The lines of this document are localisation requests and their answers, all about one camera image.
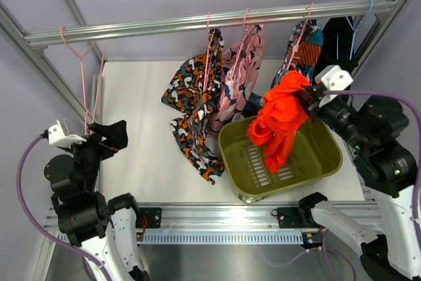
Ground white slotted cable duct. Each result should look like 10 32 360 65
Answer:
137 231 303 245

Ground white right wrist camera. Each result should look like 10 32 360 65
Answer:
314 65 353 91

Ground olive green plastic basket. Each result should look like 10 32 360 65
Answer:
218 116 343 203

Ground black mesh shorts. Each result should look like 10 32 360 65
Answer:
313 16 358 79

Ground blue orange patterned shorts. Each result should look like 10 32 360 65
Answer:
243 19 325 119

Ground pink hanger of camouflage shorts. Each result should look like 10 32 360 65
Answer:
202 12 215 93

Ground pink hanger of floral shorts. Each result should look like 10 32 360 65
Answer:
223 8 264 86

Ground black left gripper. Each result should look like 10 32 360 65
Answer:
60 119 127 191

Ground grey orange camouflage shorts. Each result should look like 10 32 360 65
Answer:
161 28 225 185

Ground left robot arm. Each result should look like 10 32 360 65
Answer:
44 119 151 280

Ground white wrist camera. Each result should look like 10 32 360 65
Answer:
314 65 353 91
47 118 87 148

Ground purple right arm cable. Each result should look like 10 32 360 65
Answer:
259 89 421 281

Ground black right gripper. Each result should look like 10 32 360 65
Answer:
292 83 370 151

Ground pink hanger of orange shorts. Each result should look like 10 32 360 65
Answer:
60 26 108 136

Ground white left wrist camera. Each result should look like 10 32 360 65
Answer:
47 118 87 148

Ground pink hanger of blue shorts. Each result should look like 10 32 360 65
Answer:
286 3 314 70

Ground pink floral shorts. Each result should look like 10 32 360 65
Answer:
209 24 266 135

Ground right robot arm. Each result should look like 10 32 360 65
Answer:
295 84 420 280

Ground bright orange shorts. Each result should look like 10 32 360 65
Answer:
247 70 310 174

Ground aluminium frame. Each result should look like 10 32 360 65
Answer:
0 0 421 281

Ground light blue hanger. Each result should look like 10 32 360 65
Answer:
345 0 374 61

